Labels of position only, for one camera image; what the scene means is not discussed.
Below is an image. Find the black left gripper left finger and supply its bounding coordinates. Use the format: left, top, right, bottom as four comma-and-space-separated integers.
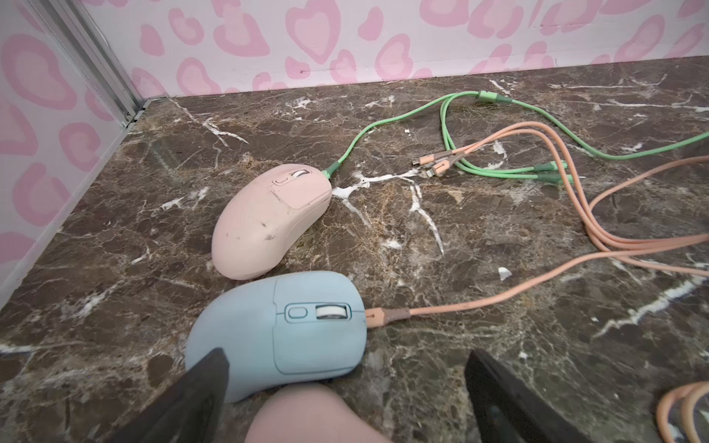
108, 348, 229, 443

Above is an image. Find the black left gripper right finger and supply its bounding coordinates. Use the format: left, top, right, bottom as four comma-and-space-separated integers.
465, 349, 589, 443

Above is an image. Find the pink wireless mouse near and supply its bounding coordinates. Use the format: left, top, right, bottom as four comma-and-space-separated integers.
246, 383, 389, 442

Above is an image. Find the pink wireless mouse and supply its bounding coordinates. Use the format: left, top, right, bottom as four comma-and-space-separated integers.
246, 383, 389, 442
212, 164, 332, 281

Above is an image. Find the light blue wireless mouse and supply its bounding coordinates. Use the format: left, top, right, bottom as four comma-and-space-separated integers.
184, 271, 367, 402

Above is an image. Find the pink multi-head charging cable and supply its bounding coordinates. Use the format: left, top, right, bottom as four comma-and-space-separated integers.
364, 121, 709, 329

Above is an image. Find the pink wireless mouse far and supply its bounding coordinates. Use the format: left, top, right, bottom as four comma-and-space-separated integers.
212, 164, 332, 281

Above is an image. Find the green multi-head charging cable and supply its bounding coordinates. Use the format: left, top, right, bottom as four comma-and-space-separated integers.
322, 89, 709, 186

